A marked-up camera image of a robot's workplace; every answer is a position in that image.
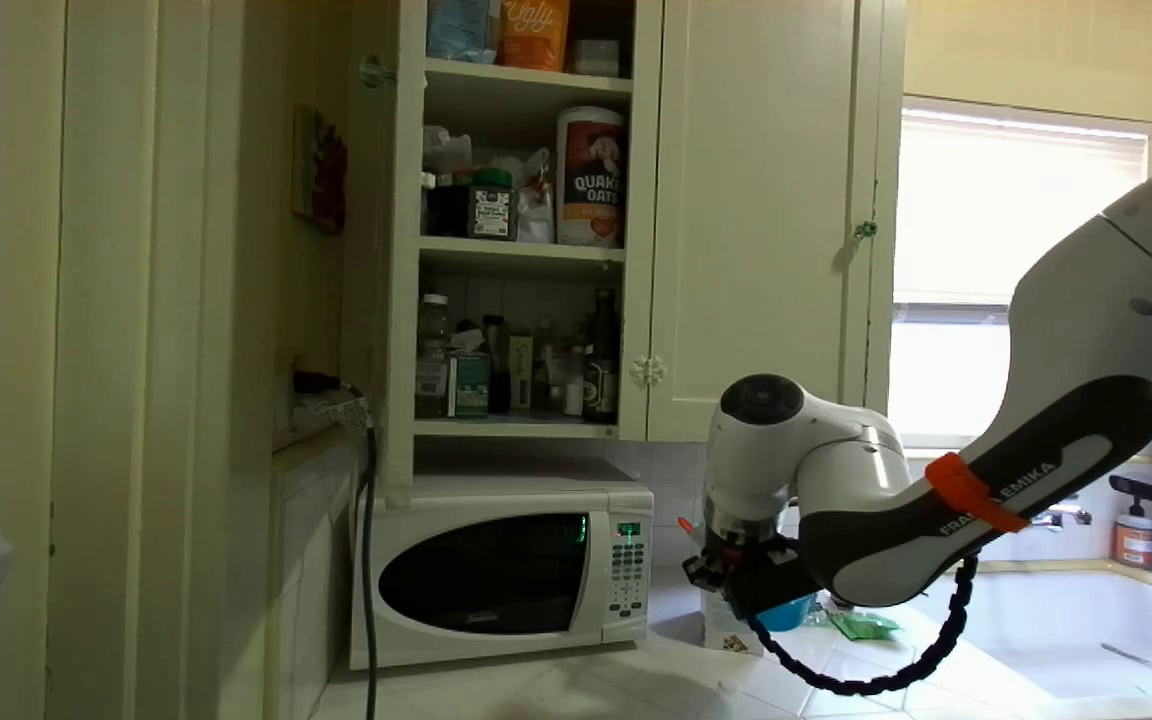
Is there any green snack packet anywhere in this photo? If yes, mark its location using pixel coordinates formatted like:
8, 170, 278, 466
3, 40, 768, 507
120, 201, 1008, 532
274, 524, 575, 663
819, 598, 906, 647

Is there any white microwave oven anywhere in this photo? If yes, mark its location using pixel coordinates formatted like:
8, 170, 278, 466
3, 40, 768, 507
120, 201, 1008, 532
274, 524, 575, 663
344, 471, 661, 674

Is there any oats canister with red label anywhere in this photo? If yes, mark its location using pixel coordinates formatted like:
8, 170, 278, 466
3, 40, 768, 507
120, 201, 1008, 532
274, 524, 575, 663
554, 104, 634, 250

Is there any orange food box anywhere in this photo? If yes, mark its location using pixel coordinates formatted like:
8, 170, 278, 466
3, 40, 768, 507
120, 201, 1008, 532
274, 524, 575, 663
497, 0, 575, 74

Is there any dark jar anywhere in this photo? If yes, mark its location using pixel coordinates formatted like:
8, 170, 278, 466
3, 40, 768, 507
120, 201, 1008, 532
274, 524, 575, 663
419, 167, 478, 240

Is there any cream wall cupboard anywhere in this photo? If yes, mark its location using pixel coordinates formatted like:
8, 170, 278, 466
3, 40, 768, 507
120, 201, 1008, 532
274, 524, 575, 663
341, 0, 911, 500

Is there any dark labelled bottle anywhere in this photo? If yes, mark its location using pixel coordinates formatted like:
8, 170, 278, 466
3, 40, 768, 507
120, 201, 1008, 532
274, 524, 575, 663
575, 281, 626, 428

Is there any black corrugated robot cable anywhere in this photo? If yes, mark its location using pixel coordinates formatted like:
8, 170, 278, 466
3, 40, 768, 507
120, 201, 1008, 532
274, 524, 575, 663
742, 546, 984, 699

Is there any spice jar with green lid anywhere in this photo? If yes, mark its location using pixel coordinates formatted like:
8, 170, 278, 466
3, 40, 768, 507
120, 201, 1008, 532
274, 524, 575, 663
470, 164, 520, 245

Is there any white packet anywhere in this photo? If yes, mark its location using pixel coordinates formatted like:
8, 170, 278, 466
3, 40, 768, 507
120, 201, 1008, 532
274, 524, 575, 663
419, 119, 478, 177

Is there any small pale jar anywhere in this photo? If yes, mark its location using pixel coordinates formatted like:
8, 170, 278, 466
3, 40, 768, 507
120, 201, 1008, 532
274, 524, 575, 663
508, 326, 541, 418

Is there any orange strap on arm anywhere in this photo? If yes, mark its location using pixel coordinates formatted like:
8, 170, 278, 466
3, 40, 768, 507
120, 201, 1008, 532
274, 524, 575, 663
919, 448, 1031, 538

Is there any blue food box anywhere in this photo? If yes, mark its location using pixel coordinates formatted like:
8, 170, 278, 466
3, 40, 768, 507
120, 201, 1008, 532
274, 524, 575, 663
424, 0, 504, 66

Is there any black microwave power cable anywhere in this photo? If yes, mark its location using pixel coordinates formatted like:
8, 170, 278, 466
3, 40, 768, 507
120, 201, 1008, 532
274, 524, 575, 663
354, 396, 383, 720

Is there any tall clear jar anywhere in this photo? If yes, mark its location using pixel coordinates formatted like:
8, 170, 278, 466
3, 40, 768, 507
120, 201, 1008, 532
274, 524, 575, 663
415, 292, 455, 422

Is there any small red container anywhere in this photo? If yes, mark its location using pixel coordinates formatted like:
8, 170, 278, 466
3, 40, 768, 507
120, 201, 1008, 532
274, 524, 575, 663
1109, 511, 1152, 576

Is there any small clear condiment bottle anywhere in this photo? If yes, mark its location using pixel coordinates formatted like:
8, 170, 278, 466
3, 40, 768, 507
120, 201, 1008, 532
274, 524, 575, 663
538, 332, 585, 422

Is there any green labelled container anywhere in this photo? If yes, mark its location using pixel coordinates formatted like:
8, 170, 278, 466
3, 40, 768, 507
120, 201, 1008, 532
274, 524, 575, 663
449, 317, 497, 422

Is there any chrome sink faucet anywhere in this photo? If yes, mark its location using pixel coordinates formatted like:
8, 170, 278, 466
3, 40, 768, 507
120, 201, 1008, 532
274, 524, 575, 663
1041, 490, 1096, 532

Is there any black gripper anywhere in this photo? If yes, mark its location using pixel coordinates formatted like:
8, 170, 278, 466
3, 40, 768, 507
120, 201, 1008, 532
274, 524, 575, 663
678, 511, 824, 623

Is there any dark red wall hanging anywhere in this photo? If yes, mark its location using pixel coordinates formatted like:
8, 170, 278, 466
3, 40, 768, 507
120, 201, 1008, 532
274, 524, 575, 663
291, 107, 354, 240

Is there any white food bag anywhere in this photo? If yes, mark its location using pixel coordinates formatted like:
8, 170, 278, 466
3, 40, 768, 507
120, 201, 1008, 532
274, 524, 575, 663
512, 142, 559, 247

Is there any small white box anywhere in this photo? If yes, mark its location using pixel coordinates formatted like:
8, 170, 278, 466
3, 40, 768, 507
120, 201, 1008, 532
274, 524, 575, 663
567, 35, 628, 78

